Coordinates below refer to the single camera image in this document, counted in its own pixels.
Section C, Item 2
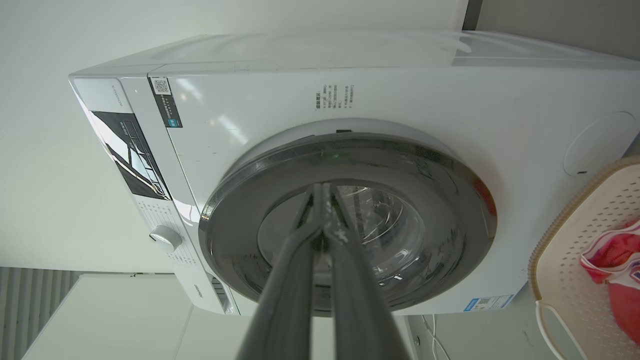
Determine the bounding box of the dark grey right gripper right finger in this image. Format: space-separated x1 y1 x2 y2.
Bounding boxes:
322 183 412 360

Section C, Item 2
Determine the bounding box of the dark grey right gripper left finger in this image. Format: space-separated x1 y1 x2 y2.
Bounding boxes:
236 183 324 360

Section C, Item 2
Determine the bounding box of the beige perforated laundry basket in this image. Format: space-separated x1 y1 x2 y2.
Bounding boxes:
528 155 640 360

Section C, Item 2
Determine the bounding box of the dark round washing machine door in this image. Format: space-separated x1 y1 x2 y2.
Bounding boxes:
198 131 498 318

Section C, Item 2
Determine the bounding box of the silver washing machine dial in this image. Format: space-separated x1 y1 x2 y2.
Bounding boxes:
149 225 183 253

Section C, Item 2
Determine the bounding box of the white cabinet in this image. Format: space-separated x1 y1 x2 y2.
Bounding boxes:
21 273 416 360

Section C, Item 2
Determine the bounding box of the white front-load washing machine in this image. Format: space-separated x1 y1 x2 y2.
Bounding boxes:
68 30 640 317

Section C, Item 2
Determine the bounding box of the red and white garment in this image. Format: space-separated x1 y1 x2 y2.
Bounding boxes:
580 218 640 347

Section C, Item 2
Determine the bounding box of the white power cable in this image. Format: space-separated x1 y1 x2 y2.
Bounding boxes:
421 314 452 360

